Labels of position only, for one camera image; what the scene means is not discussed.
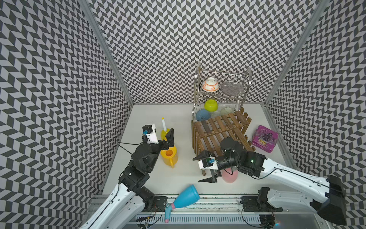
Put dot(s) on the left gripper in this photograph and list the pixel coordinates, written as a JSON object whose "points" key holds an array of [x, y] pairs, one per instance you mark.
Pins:
{"points": [[164, 146]]}

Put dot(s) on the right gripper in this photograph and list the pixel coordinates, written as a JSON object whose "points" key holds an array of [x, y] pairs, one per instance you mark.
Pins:
{"points": [[205, 152]]}

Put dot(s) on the yellow spray bottle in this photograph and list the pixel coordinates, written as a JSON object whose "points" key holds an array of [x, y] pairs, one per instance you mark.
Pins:
{"points": [[165, 130]]}

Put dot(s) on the pink spray bottle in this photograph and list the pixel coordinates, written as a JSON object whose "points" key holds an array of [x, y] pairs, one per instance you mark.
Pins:
{"points": [[229, 175]]}

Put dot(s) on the blue spray bottle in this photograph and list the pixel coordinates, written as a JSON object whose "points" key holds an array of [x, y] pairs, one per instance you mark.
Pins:
{"points": [[188, 197]]}

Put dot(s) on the wooden slatted shelf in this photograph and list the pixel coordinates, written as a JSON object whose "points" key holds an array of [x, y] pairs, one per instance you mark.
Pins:
{"points": [[226, 136]]}

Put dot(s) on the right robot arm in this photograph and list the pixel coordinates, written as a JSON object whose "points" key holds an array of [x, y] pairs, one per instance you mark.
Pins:
{"points": [[324, 196]]}

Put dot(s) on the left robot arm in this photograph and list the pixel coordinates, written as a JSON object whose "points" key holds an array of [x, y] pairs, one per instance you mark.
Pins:
{"points": [[130, 196]]}

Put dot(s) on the yellow watering can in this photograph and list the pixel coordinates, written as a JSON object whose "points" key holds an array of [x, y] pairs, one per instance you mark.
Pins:
{"points": [[170, 156]]}

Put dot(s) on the blue bowl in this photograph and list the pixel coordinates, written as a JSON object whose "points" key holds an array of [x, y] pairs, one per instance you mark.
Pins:
{"points": [[202, 115]]}

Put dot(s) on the pale green bowl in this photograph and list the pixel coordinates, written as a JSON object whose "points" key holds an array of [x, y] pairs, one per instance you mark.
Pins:
{"points": [[226, 110]]}

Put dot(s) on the purple box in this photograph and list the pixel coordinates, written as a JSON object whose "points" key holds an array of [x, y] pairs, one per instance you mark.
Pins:
{"points": [[265, 139]]}

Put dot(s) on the metal dish rack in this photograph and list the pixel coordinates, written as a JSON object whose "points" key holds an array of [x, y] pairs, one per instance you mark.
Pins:
{"points": [[200, 96]]}

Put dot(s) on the orange patterned bowl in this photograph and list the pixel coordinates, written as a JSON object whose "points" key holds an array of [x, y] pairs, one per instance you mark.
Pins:
{"points": [[210, 85]]}

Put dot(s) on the glass plate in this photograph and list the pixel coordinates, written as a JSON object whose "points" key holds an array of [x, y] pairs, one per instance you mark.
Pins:
{"points": [[232, 89]]}

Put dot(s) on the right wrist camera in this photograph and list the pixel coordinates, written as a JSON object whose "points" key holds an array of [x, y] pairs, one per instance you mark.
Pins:
{"points": [[208, 163]]}

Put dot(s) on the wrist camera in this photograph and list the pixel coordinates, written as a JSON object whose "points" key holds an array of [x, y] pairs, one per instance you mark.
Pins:
{"points": [[208, 163], [149, 134]]}

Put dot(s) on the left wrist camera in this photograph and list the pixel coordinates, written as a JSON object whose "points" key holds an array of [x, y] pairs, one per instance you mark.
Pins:
{"points": [[149, 134]]}

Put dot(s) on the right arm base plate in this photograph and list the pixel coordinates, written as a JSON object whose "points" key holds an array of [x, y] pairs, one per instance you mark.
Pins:
{"points": [[258, 204]]}

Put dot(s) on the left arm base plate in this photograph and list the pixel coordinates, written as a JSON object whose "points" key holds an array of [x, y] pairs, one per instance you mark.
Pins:
{"points": [[157, 203]]}

